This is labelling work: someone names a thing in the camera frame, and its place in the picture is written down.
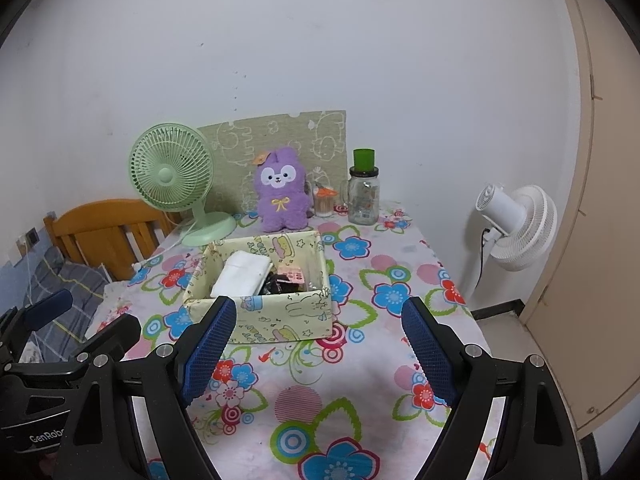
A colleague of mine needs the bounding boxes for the white tissue pack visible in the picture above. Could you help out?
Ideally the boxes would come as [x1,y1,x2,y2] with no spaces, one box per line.
[209,251,274,297]

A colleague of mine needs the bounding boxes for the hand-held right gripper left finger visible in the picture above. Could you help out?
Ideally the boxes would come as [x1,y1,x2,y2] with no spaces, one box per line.
[54,296,238,480]

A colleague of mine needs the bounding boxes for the black plastic bag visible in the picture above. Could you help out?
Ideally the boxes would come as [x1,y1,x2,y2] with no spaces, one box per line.
[257,272,321,295]

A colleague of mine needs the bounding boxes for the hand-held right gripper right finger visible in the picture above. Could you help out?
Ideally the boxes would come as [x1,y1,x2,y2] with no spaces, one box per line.
[401,296,593,480]

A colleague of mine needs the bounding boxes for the white standing fan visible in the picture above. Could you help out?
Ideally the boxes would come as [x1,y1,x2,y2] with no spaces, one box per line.
[460,184,557,306]

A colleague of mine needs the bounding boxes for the white fan cable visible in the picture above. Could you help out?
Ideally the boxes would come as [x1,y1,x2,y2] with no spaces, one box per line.
[131,230,201,270]

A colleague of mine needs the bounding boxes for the purple plush toy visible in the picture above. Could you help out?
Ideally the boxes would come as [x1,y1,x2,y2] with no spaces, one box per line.
[252,147,313,233]

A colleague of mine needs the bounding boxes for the glass jar green lid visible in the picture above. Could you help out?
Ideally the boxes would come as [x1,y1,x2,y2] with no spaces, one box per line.
[340,148,382,226]

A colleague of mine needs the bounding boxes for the green desk fan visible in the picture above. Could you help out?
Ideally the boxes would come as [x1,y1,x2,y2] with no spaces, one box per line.
[127,122,237,247]

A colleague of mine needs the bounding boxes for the grey plaid blanket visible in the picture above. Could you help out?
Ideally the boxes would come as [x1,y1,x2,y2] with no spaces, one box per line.
[0,247,108,361]

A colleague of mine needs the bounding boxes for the yellow printed fabric box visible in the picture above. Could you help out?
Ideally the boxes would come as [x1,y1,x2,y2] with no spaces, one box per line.
[182,230,333,345]

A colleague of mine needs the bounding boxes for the green printed board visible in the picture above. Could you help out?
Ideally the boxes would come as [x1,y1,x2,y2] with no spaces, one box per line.
[196,109,348,221]

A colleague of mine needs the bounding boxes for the beige door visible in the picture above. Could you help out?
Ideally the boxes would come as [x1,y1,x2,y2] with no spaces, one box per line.
[520,0,640,441]

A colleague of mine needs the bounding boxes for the wooden bed headboard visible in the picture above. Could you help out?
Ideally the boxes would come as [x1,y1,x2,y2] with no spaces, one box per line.
[44,199,183,281]

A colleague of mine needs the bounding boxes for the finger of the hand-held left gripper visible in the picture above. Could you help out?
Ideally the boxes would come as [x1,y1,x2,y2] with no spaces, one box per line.
[0,289,73,356]
[0,315,142,376]

